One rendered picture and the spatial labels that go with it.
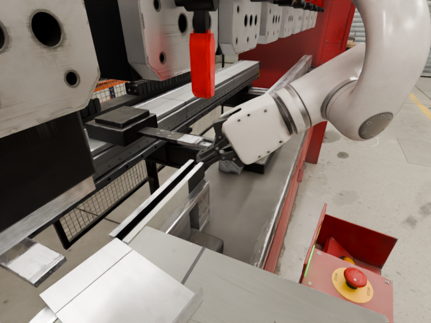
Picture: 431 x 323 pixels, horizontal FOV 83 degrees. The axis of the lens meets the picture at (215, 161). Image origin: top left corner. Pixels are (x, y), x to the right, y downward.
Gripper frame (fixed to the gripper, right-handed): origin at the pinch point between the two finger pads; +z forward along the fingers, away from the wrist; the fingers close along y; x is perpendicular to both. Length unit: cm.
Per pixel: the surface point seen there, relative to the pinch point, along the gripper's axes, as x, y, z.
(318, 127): -153, -109, -62
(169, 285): 25.3, 2.9, 4.6
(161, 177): -143, -70, 80
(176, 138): -7.6, 3.3, 5.1
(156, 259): 22.0, 3.5, 6.1
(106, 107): -31.6, 13.4, 23.8
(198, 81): 14.4, 15.6, -7.2
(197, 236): 10.5, -7.0, 7.0
